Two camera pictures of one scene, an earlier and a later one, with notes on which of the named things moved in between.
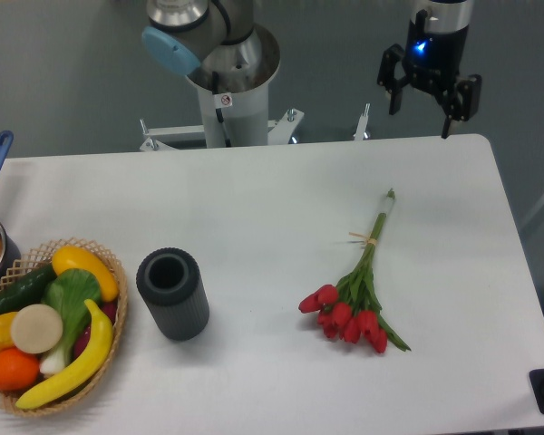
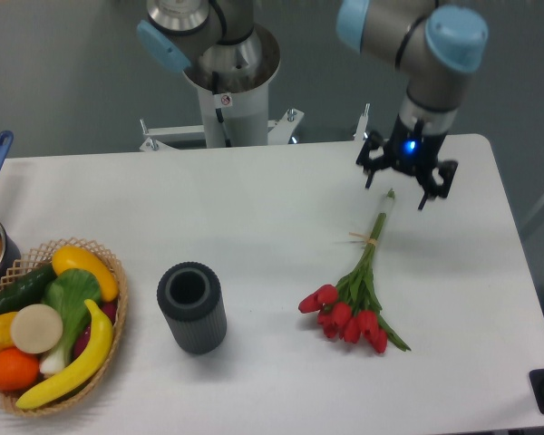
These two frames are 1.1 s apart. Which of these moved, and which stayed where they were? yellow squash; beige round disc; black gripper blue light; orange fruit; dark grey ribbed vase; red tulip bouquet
Moved: black gripper blue light; dark grey ribbed vase
Stayed: red tulip bouquet; orange fruit; yellow squash; beige round disc
